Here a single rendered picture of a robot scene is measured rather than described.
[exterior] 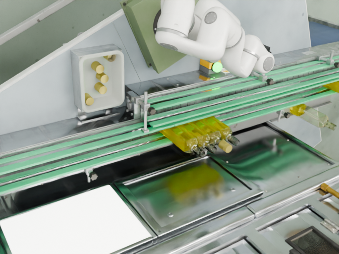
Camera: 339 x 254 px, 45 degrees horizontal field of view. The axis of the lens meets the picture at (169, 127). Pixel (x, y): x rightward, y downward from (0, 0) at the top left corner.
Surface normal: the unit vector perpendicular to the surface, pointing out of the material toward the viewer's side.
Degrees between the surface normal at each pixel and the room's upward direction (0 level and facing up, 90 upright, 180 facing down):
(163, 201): 90
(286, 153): 90
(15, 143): 90
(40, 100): 0
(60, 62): 0
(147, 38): 1
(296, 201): 90
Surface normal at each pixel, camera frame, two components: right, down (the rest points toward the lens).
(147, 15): 0.53, 0.45
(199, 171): 0.04, -0.87
